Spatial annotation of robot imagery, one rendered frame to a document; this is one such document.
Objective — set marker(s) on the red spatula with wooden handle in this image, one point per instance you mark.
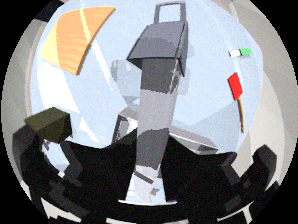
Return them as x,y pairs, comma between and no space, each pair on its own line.
236,89

